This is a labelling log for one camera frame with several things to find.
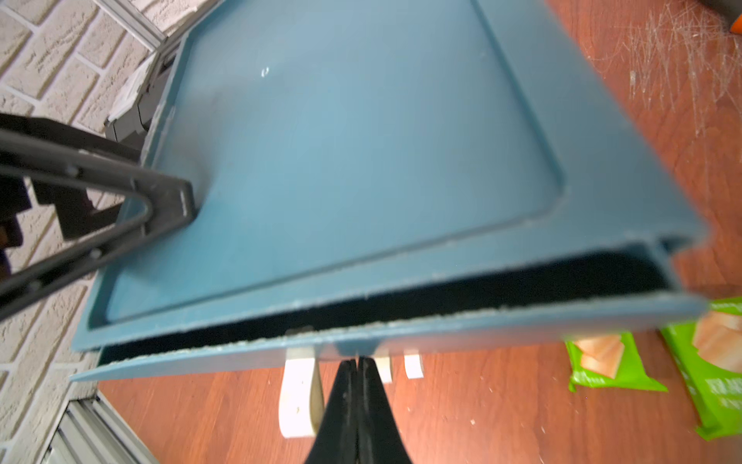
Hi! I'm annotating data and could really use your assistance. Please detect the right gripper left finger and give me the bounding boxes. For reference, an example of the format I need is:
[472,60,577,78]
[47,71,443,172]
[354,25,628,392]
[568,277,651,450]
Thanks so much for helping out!
[305,360,357,464]

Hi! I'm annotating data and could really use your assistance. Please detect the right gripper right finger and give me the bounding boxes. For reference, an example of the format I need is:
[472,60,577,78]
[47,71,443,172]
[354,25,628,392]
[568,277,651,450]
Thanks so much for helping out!
[357,357,412,464]

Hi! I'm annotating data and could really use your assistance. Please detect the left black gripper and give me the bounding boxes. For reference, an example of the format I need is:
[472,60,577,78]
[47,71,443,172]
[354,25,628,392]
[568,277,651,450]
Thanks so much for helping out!
[1,113,196,320]

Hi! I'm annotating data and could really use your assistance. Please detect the green cookie packet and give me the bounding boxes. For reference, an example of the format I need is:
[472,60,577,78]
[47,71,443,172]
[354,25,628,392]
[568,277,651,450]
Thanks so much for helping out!
[565,332,668,392]
[661,297,741,441]

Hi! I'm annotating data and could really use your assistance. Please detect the teal drawer cabinet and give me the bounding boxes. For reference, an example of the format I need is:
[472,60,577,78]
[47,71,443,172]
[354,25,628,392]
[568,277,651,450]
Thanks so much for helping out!
[73,1,705,351]

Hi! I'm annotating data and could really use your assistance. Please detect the left corner aluminium profile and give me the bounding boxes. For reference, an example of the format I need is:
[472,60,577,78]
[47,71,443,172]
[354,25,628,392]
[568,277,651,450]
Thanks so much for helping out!
[95,0,167,50]

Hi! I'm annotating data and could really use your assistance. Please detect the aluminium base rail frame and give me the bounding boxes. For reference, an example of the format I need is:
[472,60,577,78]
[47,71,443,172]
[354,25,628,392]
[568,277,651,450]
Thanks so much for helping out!
[39,392,158,464]

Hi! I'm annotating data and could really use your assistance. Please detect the orange handled pliers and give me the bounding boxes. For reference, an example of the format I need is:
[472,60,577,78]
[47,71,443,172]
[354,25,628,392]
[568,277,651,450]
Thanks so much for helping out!
[707,0,742,35]

